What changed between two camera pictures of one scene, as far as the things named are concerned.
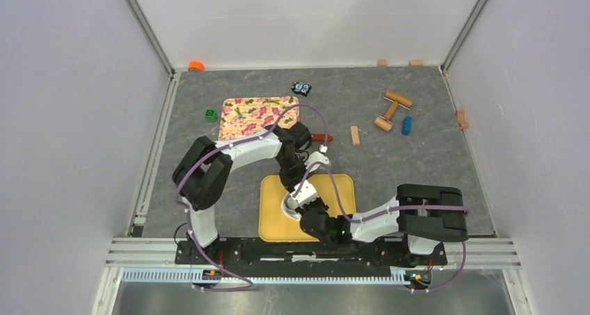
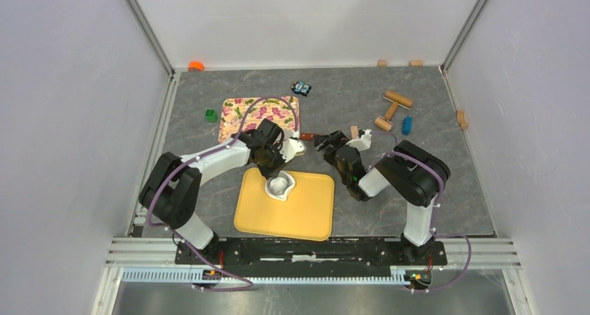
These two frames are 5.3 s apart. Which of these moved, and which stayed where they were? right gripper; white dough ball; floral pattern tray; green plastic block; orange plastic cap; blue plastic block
Moved: right gripper; white dough ball
Stayed: blue plastic block; floral pattern tray; green plastic block; orange plastic cap
